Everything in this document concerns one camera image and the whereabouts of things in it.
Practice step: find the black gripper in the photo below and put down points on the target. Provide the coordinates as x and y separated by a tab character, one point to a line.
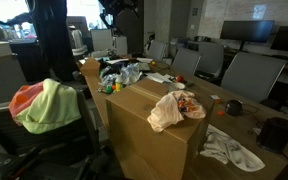
112	6

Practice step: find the yellow green shirt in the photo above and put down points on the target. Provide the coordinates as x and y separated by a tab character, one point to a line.
49	106

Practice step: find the peach shirt orange print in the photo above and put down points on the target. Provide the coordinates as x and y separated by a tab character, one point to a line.
170	110

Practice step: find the pink orange shirt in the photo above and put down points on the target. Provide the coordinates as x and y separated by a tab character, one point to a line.
24	98

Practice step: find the small white box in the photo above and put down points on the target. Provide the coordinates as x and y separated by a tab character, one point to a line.
120	45

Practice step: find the grey conference chair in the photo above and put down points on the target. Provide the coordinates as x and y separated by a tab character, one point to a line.
210	56
157	50
185	61
250	75

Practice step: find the small cardboard box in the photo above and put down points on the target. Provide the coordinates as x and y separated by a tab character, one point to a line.
90	66

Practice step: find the large cardboard box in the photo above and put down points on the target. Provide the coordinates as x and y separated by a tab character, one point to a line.
144	143

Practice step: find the grey swivel office chair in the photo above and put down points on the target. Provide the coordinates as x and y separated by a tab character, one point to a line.
50	146

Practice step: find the white paper sheet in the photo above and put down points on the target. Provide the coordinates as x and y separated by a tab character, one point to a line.
145	60
117	61

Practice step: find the black garment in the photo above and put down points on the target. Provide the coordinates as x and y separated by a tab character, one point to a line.
112	66

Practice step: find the small yellow ball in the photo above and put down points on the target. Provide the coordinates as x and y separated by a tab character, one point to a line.
153	63

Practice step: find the white bottle yellow label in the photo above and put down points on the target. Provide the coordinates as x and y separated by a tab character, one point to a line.
119	83

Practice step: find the green plastic object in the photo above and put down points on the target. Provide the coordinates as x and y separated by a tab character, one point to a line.
109	89

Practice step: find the white paper stack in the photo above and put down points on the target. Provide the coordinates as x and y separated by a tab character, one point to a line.
159	77

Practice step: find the red ball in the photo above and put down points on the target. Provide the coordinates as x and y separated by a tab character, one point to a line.
180	79

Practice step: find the dark cabinet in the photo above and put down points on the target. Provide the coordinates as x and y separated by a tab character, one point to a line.
27	60

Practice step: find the white round bowl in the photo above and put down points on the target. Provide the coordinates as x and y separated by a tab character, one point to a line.
178	85

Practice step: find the white whiteboard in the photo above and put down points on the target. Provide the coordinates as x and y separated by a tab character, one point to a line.
234	13

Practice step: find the grey desk partition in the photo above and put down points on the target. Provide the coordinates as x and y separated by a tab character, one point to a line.
0	76

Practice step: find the small white orange cube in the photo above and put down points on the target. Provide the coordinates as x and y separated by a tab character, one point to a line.
215	97

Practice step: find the small orange disc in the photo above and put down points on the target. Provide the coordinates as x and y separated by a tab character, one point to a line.
220	113

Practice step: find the small black round speaker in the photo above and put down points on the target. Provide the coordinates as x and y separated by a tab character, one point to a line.
234	107

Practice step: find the orange black bar clamp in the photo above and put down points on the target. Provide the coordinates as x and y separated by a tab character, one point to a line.
17	163

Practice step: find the white crumpled cloth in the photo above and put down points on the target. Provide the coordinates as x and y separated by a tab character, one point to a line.
230	150

